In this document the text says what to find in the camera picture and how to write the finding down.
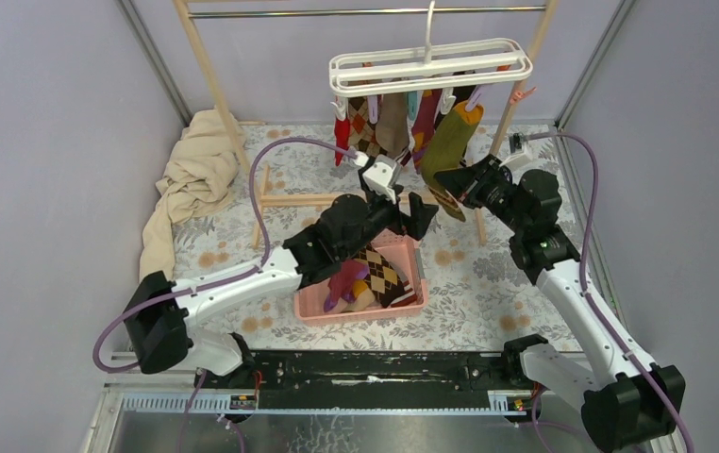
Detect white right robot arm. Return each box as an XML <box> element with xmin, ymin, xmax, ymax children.
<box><xmin>434</xmin><ymin>156</ymin><xmax>686</xmax><ymax>452</ymax></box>

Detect maroon purple striped sock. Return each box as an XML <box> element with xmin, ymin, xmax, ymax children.
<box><xmin>411</xmin><ymin>89</ymin><xmax>442</xmax><ymax>173</ymax></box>

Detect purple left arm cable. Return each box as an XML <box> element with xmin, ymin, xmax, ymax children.
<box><xmin>92</xmin><ymin>138</ymin><xmax>360</xmax><ymax>375</ymax></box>

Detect beige crumpled cloth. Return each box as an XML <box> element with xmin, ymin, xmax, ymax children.
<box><xmin>138</xmin><ymin>109</ymin><xmax>245</xmax><ymax>280</ymax></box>

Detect dark brown striped sock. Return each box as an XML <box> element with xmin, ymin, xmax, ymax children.
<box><xmin>427</xmin><ymin>86</ymin><xmax>476</xmax><ymax>222</ymax></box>

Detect orange beige argyle sock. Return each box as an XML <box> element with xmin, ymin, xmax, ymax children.
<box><xmin>347</xmin><ymin>95</ymin><xmax>381</xmax><ymax>156</ymax></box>

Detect white clip sock hanger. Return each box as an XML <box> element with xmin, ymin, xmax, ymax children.
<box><xmin>328</xmin><ymin>2</ymin><xmax>534</xmax><ymax>98</ymax></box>

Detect green orange sock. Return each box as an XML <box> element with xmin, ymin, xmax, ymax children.
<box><xmin>420</xmin><ymin>101</ymin><xmax>484</xmax><ymax>189</ymax></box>

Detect wooden clothes rack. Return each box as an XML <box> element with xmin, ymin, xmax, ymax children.
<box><xmin>172</xmin><ymin>0</ymin><xmax>560</xmax><ymax>246</ymax></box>

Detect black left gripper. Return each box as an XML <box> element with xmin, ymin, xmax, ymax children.
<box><xmin>339</xmin><ymin>186</ymin><xmax>436</xmax><ymax>261</ymax></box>

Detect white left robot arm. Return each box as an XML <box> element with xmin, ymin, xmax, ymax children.
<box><xmin>124</xmin><ymin>193</ymin><xmax>439</xmax><ymax>388</ymax></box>

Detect floral patterned mat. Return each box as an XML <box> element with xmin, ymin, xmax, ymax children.
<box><xmin>171</xmin><ymin>125</ymin><xmax>584</xmax><ymax>352</ymax></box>

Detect pink plastic basket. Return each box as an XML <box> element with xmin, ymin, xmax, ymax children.
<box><xmin>293</xmin><ymin>231</ymin><xmax>428</xmax><ymax>327</ymax></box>

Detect grey maroon striped sock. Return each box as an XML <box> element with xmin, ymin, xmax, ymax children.
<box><xmin>389</xmin><ymin>134</ymin><xmax>411</xmax><ymax>165</ymax></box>

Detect brown yellow argyle sock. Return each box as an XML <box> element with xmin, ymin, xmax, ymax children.
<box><xmin>354</xmin><ymin>245</ymin><xmax>418</xmax><ymax>309</ymax></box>

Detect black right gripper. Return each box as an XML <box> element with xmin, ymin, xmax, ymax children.
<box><xmin>433</xmin><ymin>155</ymin><xmax>527</xmax><ymax>234</ymax></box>

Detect red sock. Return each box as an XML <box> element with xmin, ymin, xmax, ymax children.
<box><xmin>333</xmin><ymin>116</ymin><xmax>350</xmax><ymax>166</ymax></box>

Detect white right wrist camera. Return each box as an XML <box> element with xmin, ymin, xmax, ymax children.
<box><xmin>500</xmin><ymin>133</ymin><xmax>536</xmax><ymax>172</ymax></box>

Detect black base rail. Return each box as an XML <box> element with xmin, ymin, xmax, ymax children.
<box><xmin>185</xmin><ymin>333</ymin><xmax>564</xmax><ymax>414</ymax></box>

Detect striped beige maroon sock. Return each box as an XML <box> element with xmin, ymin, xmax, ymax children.
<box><xmin>342</xmin><ymin>290</ymin><xmax>376</xmax><ymax>313</ymax></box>

